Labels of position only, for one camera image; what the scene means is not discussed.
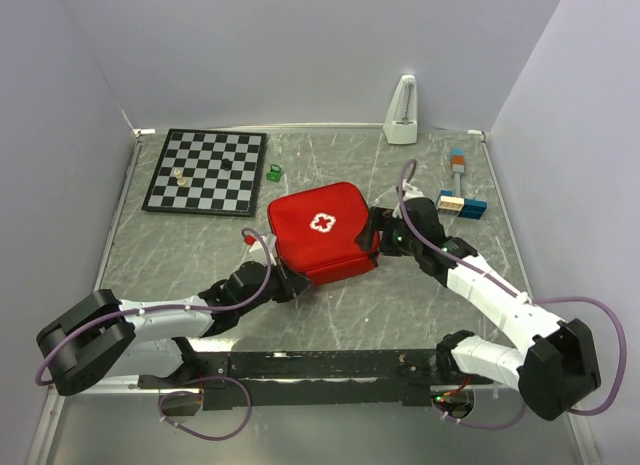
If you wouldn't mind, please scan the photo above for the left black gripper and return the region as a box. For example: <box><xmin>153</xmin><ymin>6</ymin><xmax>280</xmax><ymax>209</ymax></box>
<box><xmin>238</xmin><ymin>255</ymin><xmax>312</xmax><ymax>315</ymax></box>

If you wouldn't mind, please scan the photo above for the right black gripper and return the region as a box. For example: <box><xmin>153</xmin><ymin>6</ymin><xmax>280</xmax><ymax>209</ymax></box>
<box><xmin>355</xmin><ymin>206</ymin><xmax>423</xmax><ymax>257</ymax></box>

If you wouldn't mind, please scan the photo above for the red black medicine case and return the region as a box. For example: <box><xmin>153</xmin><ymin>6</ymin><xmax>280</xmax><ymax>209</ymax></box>
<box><xmin>267</xmin><ymin>182</ymin><xmax>379</xmax><ymax>287</ymax></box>

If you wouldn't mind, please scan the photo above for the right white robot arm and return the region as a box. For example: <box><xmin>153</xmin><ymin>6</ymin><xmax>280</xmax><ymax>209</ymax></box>
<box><xmin>355</xmin><ymin>197</ymin><xmax>601</xmax><ymax>421</ymax></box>

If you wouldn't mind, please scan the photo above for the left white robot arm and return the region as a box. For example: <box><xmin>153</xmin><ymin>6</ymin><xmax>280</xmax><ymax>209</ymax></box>
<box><xmin>36</xmin><ymin>261</ymin><xmax>312</xmax><ymax>396</ymax></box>

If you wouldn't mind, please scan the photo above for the blue toy block stack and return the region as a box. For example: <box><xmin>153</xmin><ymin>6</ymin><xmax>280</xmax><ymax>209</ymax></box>
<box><xmin>436</xmin><ymin>190</ymin><xmax>488</xmax><ymax>220</ymax></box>

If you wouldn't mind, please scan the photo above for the black base bar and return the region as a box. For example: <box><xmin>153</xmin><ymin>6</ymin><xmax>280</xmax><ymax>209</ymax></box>
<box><xmin>138</xmin><ymin>349</ymin><xmax>466</xmax><ymax>411</ymax></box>

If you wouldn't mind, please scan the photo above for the small green toy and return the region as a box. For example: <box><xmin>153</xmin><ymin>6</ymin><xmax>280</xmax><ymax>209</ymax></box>
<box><xmin>266</xmin><ymin>164</ymin><xmax>282</xmax><ymax>183</ymax></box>

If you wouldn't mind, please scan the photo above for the white metronome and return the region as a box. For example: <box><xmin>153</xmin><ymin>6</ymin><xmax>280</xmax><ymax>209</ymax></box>
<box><xmin>383</xmin><ymin>75</ymin><xmax>418</xmax><ymax>145</ymax></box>

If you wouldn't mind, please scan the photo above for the grey orange blue toy stick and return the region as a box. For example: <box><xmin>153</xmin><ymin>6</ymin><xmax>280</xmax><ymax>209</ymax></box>
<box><xmin>450</xmin><ymin>148</ymin><xmax>465</xmax><ymax>197</ymax></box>

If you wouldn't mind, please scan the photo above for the black white chessboard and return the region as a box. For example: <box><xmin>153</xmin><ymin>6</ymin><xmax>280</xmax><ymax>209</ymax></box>
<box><xmin>142</xmin><ymin>129</ymin><xmax>268</xmax><ymax>217</ymax></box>

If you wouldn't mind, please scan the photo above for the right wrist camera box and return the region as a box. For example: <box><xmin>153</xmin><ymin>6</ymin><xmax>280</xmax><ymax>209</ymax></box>
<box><xmin>393</xmin><ymin>180</ymin><xmax>424</xmax><ymax>219</ymax></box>

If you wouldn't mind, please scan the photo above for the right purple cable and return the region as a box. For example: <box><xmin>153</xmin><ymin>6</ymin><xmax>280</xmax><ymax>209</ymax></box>
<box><xmin>396</xmin><ymin>158</ymin><xmax>628</xmax><ymax>431</ymax></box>

